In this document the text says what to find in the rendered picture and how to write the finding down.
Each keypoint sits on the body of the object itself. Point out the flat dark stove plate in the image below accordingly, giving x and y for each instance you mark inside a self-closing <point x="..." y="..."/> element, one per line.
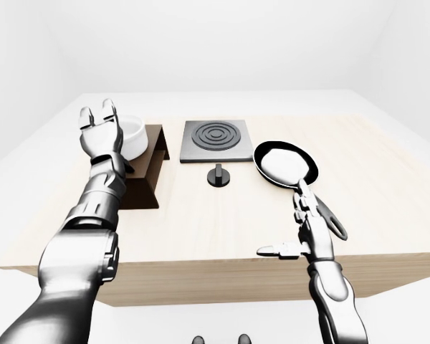
<point x="216" y="141"/>

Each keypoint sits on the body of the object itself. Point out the white bowl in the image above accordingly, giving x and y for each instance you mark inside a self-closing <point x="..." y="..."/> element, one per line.
<point x="133" y="138"/>

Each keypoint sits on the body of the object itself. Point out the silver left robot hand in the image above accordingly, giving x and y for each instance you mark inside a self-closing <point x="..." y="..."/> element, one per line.
<point x="99" y="136"/>

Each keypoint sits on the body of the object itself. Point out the round black stove knob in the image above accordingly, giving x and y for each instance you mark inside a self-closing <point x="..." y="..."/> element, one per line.
<point x="219" y="175"/>

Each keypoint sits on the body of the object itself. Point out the dark brown wooden cabinet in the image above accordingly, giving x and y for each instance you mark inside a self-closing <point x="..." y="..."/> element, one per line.
<point x="147" y="168"/>

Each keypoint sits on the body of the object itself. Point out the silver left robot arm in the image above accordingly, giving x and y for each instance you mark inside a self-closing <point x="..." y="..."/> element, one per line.
<point x="82" y="247"/>

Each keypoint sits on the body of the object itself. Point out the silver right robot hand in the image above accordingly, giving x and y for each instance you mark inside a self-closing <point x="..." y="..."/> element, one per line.
<point x="313" y="229"/>

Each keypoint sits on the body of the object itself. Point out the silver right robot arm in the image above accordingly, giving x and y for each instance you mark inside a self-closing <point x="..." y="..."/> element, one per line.
<point x="335" y="294"/>

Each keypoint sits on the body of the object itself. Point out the black frying pan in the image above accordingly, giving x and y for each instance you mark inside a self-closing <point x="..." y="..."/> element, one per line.
<point x="290" y="168"/>

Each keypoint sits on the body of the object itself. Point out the small dark rounded shape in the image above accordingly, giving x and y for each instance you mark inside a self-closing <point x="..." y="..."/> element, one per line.
<point x="198" y="339"/>
<point x="244" y="339"/>

